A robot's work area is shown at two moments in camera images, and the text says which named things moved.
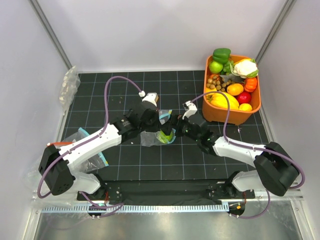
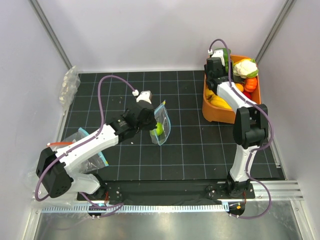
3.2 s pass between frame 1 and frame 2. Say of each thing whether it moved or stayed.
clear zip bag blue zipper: moved
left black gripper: stayed
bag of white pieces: stayed
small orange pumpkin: stayed
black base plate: stayed
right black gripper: moved
